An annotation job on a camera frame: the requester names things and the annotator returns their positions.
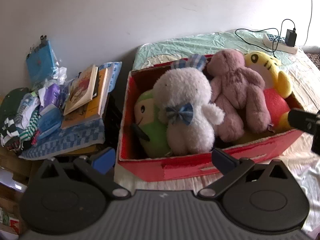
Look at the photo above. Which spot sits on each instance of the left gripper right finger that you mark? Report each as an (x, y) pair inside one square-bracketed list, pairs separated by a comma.
[(232, 170)]

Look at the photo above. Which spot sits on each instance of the green plush toy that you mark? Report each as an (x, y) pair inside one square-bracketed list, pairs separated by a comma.
[(151, 132)]

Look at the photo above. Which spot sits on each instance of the patterned bed sheet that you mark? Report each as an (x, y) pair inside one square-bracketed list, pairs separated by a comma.
[(303, 164)]

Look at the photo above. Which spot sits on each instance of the stack of books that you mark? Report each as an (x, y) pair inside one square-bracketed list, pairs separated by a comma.
[(88, 94)]

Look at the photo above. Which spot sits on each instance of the red cardboard box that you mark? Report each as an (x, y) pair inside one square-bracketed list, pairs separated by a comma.
[(159, 169)]

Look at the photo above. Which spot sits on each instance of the white bunny plush toy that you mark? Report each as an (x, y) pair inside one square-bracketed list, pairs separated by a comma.
[(183, 96)]

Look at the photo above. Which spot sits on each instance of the white power strip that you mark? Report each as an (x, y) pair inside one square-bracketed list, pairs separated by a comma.
[(278, 43)]

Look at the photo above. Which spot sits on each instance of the blue packaged item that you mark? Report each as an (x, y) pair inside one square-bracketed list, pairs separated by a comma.
[(41, 62)]

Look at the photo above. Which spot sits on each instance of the black charger adapter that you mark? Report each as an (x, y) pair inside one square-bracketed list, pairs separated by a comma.
[(290, 39)]

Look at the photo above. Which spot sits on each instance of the pile of clothes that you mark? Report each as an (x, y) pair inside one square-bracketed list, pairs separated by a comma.
[(20, 111)]

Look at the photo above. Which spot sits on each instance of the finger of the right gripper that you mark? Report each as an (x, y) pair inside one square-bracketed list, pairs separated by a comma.
[(304, 121)]

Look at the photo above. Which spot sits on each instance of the yellow tiger plush toy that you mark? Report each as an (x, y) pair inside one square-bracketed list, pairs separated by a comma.
[(278, 87)]

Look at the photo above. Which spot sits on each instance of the blue plastic case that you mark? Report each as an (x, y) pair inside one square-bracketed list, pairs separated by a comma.
[(49, 123)]

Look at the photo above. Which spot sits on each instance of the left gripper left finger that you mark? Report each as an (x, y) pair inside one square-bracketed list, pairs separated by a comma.
[(94, 168)]

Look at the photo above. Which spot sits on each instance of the blue checkered towel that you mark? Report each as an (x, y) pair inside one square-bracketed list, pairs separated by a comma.
[(67, 140)]

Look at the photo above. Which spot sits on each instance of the pink bear plush toy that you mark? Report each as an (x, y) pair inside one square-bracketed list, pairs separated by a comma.
[(239, 92)]

